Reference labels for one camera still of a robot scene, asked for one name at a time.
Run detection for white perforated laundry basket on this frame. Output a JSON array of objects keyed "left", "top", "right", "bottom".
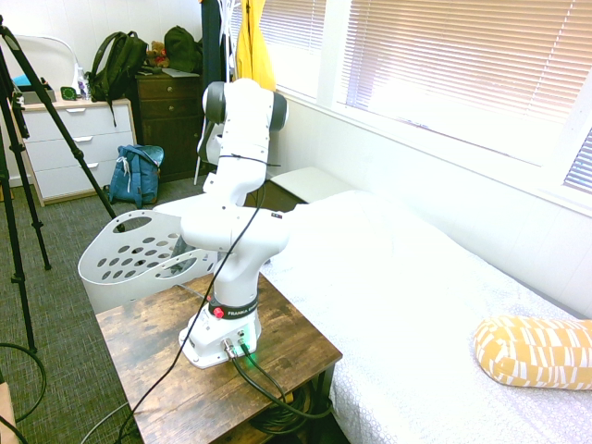
[{"left": 77, "top": 196, "right": 221, "bottom": 316}]

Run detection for dark green bag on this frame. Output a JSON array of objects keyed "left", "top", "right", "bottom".
[{"left": 163, "top": 25, "right": 205, "bottom": 73}]

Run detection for dark bench with white top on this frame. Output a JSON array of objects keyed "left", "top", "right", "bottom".
[{"left": 244, "top": 165, "right": 355, "bottom": 215}]

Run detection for bed with white sheet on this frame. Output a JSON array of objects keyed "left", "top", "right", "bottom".
[{"left": 216, "top": 189, "right": 592, "bottom": 444}]

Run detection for dark wooden dresser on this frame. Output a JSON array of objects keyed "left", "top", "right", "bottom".
[{"left": 134, "top": 70, "right": 218, "bottom": 184}]

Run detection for blue backpack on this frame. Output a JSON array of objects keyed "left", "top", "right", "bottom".
[{"left": 107, "top": 143, "right": 166, "bottom": 209}]

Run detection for rustic wooden side table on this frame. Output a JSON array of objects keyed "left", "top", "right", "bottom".
[{"left": 94, "top": 271, "right": 344, "bottom": 444}]

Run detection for yellow jacket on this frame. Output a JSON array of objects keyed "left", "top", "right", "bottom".
[{"left": 235, "top": 0, "right": 278, "bottom": 93}]

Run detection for dark blue hanging garment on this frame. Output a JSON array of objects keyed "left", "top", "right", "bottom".
[{"left": 199, "top": 0, "right": 228, "bottom": 90}]

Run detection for small white window blinds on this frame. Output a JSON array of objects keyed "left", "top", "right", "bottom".
[{"left": 229, "top": 0, "right": 327, "bottom": 55}]

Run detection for brown teddy bear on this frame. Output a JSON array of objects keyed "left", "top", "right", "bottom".
[{"left": 145, "top": 40, "right": 171, "bottom": 69}]

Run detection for large white window blinds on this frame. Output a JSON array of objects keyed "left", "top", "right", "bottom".
[{"left": 339, "top": 0, "right": 592, "bottom": 127}]

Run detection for white drawer dresser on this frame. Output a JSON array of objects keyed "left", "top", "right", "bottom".
[{"left": 12, "top": 97, "right": 138, "bottom": 208}]

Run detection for dark green backpack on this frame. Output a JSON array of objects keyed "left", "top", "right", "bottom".
[{"left": 86, "top": 30, "right": 150, "bottom": 129}]

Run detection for white spray bottle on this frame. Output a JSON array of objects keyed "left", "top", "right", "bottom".
[{"left": 72, "top": 63, "right": 93, "bottom": 101}]

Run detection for yellow white patterned pillow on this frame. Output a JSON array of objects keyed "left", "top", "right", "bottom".
[{"left": 473, "top": 314, "right": 592, "bottom": 392}]

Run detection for narrow white window blinds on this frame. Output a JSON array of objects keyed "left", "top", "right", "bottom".
[{"left": 562, "top": 128, "right": 592, "bottom": 196}]

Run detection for grey box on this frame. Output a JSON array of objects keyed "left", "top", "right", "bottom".
[{"left": 17, "top": 89, "right": 57, "bottom": 106}]

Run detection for white arc lamp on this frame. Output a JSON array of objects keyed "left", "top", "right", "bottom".
[{"left": 12, "top": 34, "right": 80, "bottom": 70}]

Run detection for brown cardboard box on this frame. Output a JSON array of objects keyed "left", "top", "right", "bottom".
[{"left": 0, "top": 379, "right": 19, "bottom": 444}]

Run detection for thin black base cable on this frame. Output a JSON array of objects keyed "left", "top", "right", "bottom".
[{"left": 238, "top": 337, "right": 289, "bottom": 402}]

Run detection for thick black base cable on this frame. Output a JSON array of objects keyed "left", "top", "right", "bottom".
[{"left": 224, "top": 339, "right": 335, "bottom": 420}]

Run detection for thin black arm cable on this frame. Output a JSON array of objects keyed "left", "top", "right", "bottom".
[{"left": 113, "top": 117, "right": 283, "bottom": 444}]

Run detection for black cable coil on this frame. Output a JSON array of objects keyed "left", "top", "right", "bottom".
[{"left": 248, "top": 386, "right": 335, "bottom": 437}]

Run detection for grey floor cable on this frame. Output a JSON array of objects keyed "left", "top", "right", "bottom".
[{"left": 79, "top": 399, "right": 134, "bottom": 444}]

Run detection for black camera tripod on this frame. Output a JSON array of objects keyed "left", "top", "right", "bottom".
[{"left": 0, "top": 13, "right": 118, "bottom": 355}]

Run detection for black floor cable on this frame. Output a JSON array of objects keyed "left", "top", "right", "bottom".
[{"left": 0, "top": 340, "right": 48, "bottom": 423}]

